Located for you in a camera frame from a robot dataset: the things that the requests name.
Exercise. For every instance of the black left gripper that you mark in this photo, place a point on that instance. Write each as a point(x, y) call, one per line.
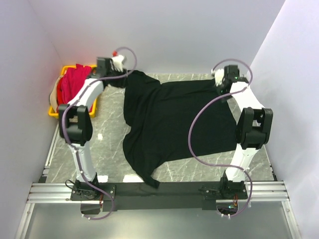
point(122, 83)

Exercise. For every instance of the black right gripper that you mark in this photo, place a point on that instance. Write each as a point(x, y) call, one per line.
point(217, 88)

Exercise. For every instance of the black t shirt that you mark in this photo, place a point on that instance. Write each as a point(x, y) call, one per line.
point(172, 121)

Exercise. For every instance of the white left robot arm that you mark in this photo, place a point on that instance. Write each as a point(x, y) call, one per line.
point(74, 120)

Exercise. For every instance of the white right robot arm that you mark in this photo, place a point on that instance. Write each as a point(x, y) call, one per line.
point(253, 127)

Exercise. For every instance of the magenta t shirt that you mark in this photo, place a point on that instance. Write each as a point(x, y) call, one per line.
point(72, 82)

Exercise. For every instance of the beige t shirt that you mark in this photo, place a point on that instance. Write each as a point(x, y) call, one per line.
point(53, 95)

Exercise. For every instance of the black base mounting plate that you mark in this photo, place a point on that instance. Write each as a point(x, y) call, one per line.
point(169, 195)

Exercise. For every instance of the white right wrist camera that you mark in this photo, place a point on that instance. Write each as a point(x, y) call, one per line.
point(218, 76)

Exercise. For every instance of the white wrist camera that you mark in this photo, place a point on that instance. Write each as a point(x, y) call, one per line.
point(218, 76)
point(118, 62)

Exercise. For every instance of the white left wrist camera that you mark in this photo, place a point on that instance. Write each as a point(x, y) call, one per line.
point(118, 62)

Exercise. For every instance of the aluminium extrusion rail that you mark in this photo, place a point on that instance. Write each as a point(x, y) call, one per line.
point(263, 191)

